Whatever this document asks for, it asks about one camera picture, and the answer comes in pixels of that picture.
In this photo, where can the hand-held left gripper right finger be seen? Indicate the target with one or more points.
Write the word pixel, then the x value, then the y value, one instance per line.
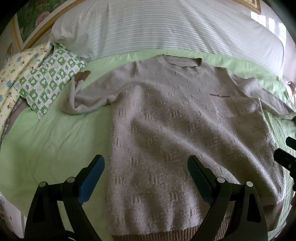
pixel 203 185

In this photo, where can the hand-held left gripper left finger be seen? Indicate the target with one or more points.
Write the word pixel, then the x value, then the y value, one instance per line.
pixel 91 183

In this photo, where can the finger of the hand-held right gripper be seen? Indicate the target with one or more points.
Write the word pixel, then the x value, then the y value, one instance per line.
pixel 285 158
pixel 291 141

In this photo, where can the beige knitted sweater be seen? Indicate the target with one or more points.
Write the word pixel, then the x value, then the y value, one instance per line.
pixel 161 115

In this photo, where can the pink cloth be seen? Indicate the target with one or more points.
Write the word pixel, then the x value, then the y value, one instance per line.
pixel 290 90

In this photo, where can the light green bed sheet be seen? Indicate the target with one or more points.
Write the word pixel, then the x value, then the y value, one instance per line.
pixel 57 143

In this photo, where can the green checkered pillow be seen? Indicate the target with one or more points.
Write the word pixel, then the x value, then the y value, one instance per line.
pixel 46 78

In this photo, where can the yellow cartoon print pillow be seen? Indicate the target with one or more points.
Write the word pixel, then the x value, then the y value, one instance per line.
pixel 16 67

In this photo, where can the white striped duvet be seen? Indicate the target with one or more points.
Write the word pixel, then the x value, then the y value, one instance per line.
pixel 150 27

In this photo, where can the gold framed floral headboard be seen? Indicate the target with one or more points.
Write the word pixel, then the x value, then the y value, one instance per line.
pixel 30 20

